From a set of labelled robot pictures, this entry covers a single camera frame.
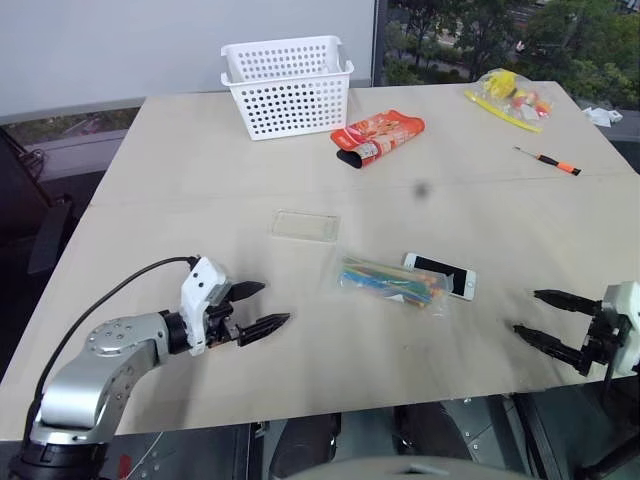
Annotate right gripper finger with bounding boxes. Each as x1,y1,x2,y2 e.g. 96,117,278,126
533,288,604,317
512,324,586,369

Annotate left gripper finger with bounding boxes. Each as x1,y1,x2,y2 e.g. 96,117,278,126
227,280,268,303
238,312,293,348

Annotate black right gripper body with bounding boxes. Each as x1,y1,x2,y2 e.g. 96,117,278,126
574,298,634,377

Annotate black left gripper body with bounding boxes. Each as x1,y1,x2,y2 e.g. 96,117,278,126
202,298,247,350

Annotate clear phone case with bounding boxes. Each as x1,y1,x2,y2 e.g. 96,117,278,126
270,208,342,245

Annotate white smartphone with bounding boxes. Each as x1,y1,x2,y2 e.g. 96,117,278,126
401,251,478,303

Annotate dark rounded shape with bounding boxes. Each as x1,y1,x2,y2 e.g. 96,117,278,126
271,411,344,477
393,401,472,462

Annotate clear bag of coloured sticks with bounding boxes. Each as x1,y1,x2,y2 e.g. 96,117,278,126
334,254,452,317

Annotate orange black screwdriver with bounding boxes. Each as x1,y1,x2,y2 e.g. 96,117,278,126
513,145,583,177

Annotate white small boxes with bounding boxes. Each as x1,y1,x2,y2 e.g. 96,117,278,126
581,105,624,129

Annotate white perforated plastic basket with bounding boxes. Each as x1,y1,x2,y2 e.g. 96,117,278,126
219,34,356,142

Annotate grey rounded shape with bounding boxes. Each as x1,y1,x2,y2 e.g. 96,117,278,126
282,451,507,480

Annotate orange snack bag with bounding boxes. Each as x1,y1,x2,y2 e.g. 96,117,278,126
329,109,427,171

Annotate clear bag of yellow toys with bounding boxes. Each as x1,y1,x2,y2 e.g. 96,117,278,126
463,68,556,135

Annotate black office chair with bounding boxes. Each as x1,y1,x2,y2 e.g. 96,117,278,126
0,123,77,276

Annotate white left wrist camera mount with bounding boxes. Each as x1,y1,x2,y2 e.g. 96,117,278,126
179,256,234,358

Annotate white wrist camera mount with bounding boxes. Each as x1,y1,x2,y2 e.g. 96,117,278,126
601,280,640,377
179,256,234,358

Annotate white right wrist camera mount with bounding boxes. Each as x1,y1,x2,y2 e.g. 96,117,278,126
601,280,640,377

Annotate grey window frame post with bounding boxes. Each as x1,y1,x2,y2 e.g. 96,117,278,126
371,0,390,89

